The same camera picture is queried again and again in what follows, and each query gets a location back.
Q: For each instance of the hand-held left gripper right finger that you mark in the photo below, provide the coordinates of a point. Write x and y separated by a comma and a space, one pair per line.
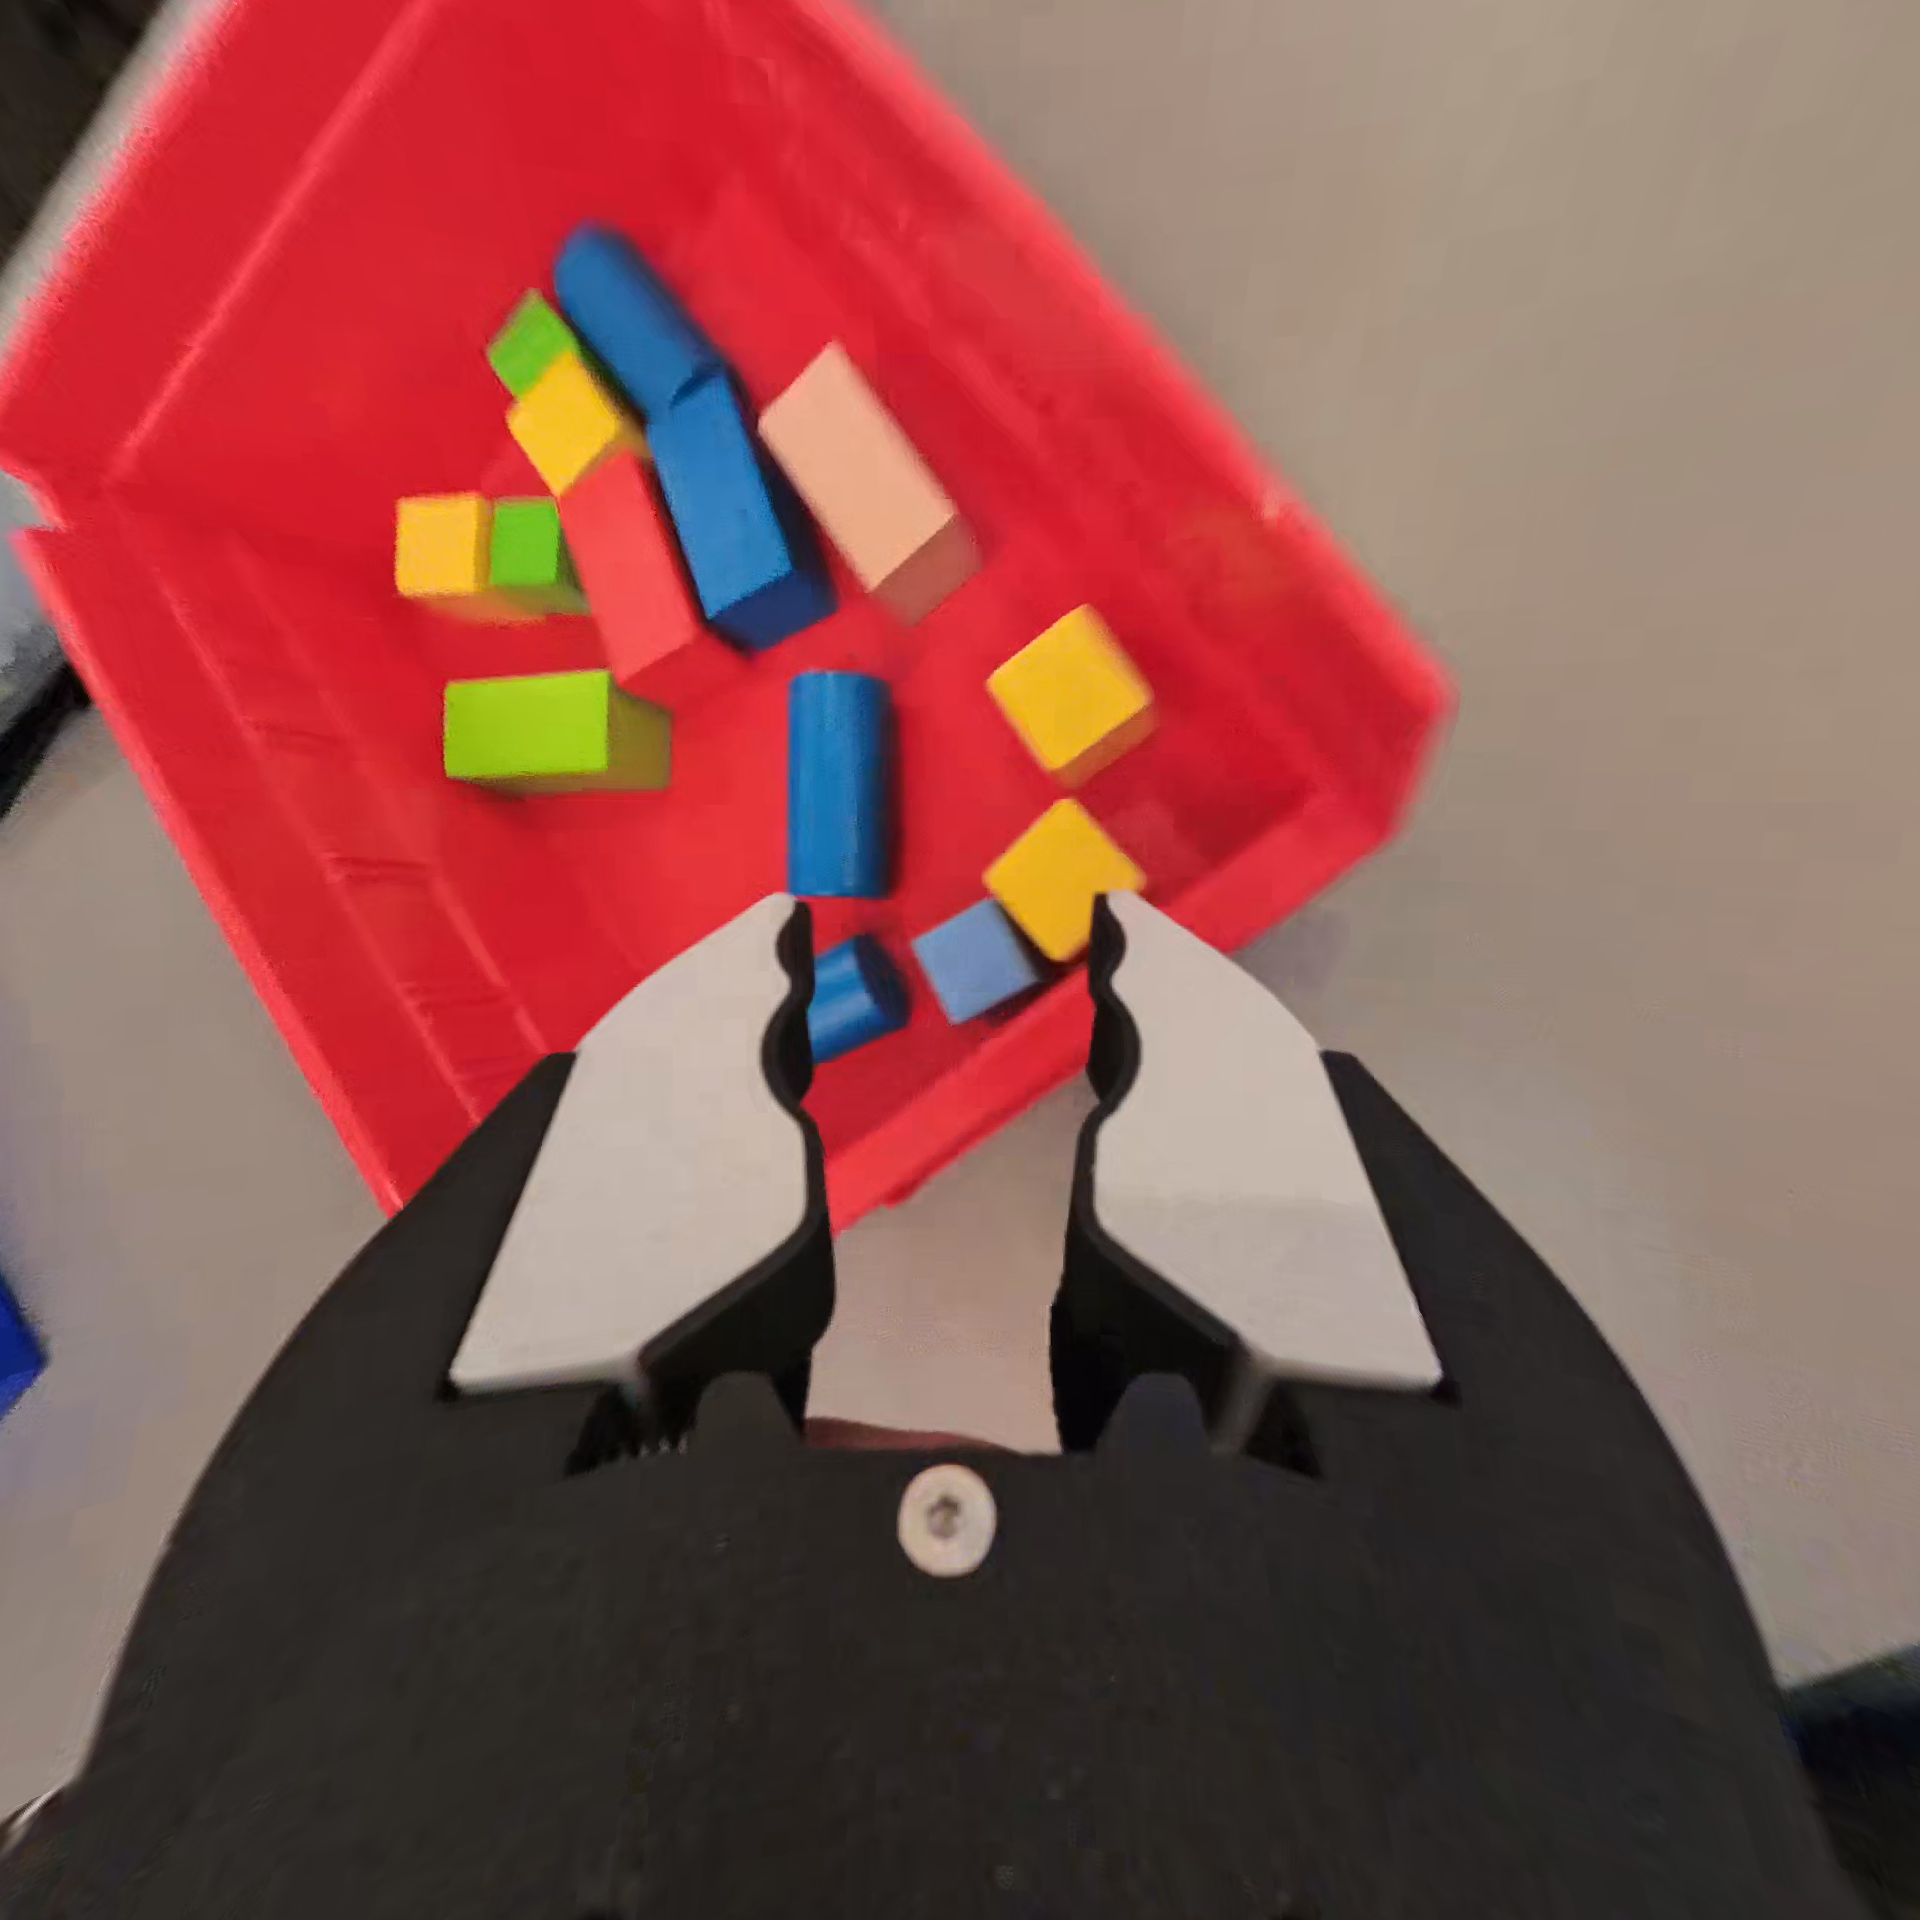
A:
1261, 1196

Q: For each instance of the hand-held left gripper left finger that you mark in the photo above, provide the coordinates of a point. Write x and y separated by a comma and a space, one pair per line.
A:
646, 1187

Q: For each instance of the blue wooden cylinder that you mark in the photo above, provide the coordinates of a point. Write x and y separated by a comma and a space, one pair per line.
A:
631, 316
837, 780
854, 999

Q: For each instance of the light blue wooden cube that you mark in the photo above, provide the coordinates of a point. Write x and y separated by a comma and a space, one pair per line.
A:
978, 962

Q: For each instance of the long green wooden block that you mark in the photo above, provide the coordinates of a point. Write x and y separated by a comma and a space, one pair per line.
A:
556, 730

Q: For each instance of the red wooden block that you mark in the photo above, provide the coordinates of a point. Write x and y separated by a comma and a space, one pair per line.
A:
631, 573

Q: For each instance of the blue plastic bin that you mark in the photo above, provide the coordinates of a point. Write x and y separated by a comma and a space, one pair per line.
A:
18, 1344

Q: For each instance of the natural wooden block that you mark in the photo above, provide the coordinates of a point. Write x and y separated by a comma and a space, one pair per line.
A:
866, 476

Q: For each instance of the red plastic bin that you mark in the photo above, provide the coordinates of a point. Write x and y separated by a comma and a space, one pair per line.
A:
1141, 451

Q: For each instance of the small green wooden block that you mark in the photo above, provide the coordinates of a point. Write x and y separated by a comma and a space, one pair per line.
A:
536, 340

